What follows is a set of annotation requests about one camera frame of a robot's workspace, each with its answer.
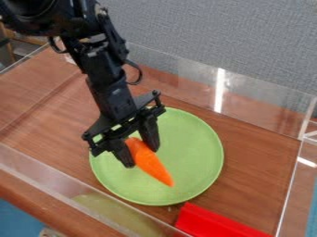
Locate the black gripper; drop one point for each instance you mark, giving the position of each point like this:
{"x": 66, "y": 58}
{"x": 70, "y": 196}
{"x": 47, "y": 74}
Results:
{"x": 124, "y": 114}

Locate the orange toy carrot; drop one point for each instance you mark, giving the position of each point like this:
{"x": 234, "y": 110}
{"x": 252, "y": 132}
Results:
{"x": 147, "y": 161}

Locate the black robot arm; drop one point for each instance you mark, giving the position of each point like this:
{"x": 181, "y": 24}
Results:
{"x": 78, "y": 28}

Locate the green round plate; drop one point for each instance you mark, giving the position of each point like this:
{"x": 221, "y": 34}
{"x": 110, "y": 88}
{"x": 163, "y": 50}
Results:
{"x": 190, "y": 152}

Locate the red plastic block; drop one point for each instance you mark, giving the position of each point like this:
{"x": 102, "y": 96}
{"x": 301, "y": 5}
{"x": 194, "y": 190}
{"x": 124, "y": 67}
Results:
{"x": 202, "y": 223}

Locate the clear acrylic tray wall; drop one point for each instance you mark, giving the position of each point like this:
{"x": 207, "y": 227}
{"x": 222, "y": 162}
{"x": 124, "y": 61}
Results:
{"x": 262, "y": 120}

